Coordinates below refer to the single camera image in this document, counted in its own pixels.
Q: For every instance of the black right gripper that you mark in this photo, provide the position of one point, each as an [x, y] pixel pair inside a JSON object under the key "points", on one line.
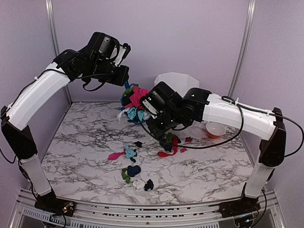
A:
{"points": [[157, 131]]}

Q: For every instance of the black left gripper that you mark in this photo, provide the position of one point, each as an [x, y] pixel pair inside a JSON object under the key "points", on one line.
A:
{"points": [[121, 77]]}

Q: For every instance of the blue hand brush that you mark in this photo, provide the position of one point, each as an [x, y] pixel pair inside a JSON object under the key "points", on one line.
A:
{"points": [[128, 86]]}

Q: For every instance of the blue plastic dustpan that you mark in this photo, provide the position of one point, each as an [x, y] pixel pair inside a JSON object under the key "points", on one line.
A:
{"points": [[135, 114]]}

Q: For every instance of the black paper scrap back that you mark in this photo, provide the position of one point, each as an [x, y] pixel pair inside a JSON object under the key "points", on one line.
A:
{"points": [[138, 144]]}

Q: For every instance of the black paper scrap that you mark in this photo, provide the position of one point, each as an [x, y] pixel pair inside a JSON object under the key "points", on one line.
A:
{"points": [[149, 185], [138, 144]]}

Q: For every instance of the small red paper scrap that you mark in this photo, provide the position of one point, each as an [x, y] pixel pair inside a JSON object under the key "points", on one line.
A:
{"points": [[183, 150]]}

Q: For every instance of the light blue paper scrap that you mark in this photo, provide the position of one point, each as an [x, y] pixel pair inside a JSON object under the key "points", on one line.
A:
{"points": [[130, 153]]}

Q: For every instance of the pink paper scrap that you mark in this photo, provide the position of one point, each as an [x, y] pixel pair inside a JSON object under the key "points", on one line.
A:
{"points": [[115, 156]]}

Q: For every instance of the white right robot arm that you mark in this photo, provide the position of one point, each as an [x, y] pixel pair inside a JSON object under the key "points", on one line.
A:
{"points": [[203, 105]]}

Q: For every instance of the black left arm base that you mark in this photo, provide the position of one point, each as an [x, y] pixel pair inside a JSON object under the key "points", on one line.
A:
{"points": [[51, 203]]}

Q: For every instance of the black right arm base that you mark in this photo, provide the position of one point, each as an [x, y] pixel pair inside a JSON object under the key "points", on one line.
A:
{"points": [[240, 206]]}

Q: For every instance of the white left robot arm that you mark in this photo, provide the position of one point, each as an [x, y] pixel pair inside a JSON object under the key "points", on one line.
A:
{"points": [[64, 69]]}

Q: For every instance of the white plastic waste bin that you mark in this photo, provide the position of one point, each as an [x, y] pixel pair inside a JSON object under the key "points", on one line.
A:
{"points": [[177, 81]]}

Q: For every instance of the white and orange bowl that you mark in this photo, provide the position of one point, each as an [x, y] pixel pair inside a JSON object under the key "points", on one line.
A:
{"points": [[215, 130]]}

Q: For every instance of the navy paper scrap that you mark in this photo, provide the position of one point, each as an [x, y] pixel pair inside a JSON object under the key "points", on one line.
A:
{"points": [[132, 171]]}

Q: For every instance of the black paper scrap front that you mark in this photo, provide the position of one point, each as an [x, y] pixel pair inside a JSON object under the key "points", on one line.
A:
{"points": [[149, 185]]}

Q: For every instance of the white paper scrap front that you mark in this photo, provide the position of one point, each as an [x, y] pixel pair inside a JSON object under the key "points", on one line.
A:
{"points": [[138, 184]]}

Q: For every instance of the left aluminium corner post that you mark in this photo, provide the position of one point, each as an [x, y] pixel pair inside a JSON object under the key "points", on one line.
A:
{"points": [[52, 27]]}

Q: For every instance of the aluminium corner post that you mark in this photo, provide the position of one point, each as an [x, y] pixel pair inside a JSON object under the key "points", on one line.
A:
{"points": [[244, 45], [52, 27]]}

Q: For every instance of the right aluminium corner post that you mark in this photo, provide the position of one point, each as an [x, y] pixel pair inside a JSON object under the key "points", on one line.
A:
{"points": [[244, 45]]}

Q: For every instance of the aluminium front frame rail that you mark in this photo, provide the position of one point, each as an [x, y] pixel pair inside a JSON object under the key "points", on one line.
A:
{"points": [[104, 215]]}

